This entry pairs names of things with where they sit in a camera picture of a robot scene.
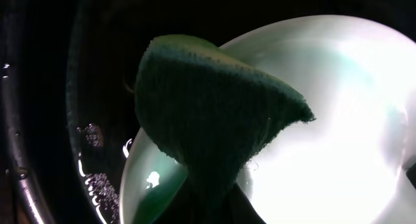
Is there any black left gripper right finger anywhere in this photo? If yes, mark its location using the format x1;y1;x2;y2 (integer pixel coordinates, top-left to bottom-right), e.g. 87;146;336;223
225;182;266;224

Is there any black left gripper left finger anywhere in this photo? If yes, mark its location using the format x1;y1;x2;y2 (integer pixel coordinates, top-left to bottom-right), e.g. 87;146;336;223
153;179;202;224

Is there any green scrub sponge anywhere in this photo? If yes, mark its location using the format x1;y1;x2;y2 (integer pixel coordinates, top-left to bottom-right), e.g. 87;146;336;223
135;35;315;199

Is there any mint green plate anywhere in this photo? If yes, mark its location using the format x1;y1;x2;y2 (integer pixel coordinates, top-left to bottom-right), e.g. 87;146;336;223
118;14;416;224

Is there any round black serving tray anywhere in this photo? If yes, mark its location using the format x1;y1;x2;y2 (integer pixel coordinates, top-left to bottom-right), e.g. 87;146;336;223
1;0;415;223

